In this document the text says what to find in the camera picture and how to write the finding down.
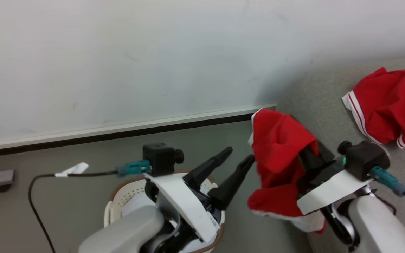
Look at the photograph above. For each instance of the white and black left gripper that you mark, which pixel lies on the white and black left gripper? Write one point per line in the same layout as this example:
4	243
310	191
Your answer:
185	203

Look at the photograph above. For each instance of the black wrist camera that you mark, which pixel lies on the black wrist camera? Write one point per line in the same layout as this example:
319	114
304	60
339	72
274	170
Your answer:
362	158
158	158

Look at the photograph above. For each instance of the teal left camera connector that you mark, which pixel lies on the teal left camera connector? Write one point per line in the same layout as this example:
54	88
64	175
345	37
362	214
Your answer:
134	167

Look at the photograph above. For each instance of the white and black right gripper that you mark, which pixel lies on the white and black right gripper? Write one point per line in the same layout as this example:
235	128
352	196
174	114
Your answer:
332	189

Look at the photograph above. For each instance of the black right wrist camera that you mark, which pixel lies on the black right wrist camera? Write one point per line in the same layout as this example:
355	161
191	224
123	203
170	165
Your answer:
362	158

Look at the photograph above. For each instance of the white perforated laundry basket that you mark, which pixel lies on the white perforated laundry basket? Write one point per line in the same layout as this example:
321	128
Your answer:
125	189

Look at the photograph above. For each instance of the teal camera connector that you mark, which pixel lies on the teal camera connector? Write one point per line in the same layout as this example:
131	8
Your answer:
134	167
389	180

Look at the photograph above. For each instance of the grey and white right arm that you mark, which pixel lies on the grey and white right arm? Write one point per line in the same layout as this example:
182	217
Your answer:
378	225

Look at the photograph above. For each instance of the grey fabric sofa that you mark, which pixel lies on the grey fabric sofa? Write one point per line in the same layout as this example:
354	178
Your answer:
329	91

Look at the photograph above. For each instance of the teal right camera connector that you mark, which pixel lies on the teal right camera connector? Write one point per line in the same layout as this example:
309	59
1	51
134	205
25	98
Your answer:
389	180

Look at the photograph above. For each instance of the grey and white left arm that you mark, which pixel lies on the grey and white left arm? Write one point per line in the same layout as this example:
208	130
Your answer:
125	232

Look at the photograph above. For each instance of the white wall baseboard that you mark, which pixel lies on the white wall baseboard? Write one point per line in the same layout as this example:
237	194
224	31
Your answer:
118	128

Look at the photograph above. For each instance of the red white-striped garment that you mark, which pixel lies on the red white-striped garment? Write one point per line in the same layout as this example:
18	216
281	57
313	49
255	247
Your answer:
389	102

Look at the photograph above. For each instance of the red garment with white hem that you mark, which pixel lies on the red garment with white hem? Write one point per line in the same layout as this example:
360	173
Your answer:
276	147

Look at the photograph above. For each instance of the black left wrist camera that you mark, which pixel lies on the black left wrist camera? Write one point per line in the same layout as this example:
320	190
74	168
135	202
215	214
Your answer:
158	158

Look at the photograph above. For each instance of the black baseboard strip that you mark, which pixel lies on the black baseboard strip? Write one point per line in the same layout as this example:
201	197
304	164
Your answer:
118	135

